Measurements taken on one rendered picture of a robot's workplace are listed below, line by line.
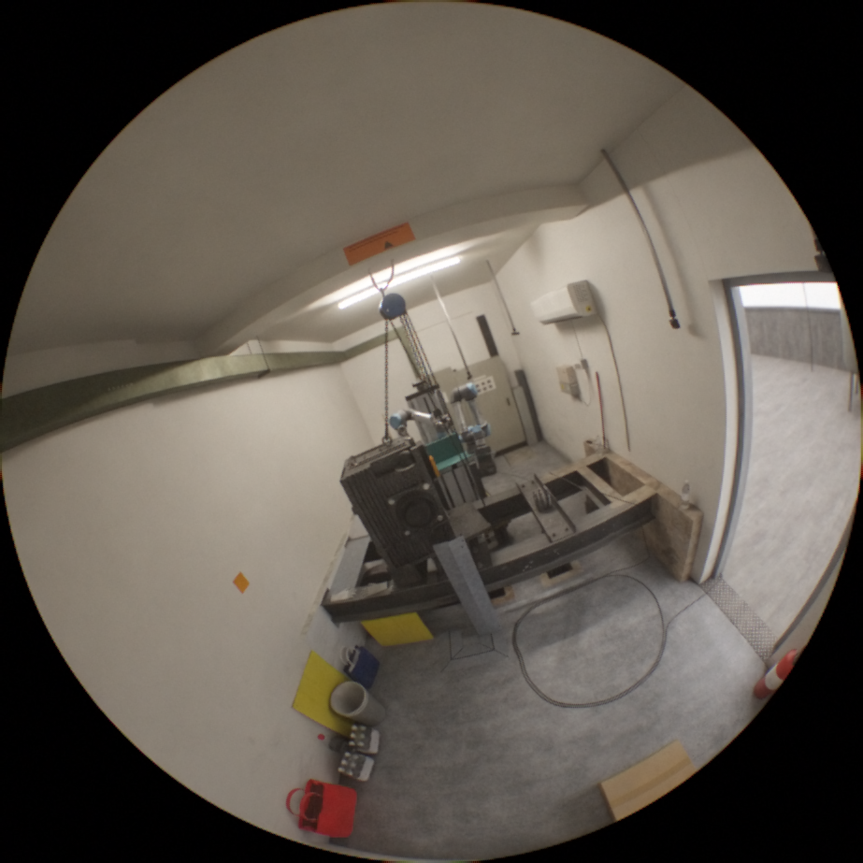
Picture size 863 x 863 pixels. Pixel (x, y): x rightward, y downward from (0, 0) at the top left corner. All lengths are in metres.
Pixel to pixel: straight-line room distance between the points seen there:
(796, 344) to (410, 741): 9.12
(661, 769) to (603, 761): 0.40
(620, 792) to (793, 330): 8.24
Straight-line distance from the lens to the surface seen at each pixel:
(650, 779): 1.85
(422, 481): 1.70
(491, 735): 2.16
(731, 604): 2.59
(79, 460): 1.55
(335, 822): 2.29
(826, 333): 8.22
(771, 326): 8.72
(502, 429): 4.89
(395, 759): 2.34
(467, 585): 1.97
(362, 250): 1.79
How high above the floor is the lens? 2.07
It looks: 15 degrees down
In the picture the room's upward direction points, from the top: 22 degrees counter-clockwise
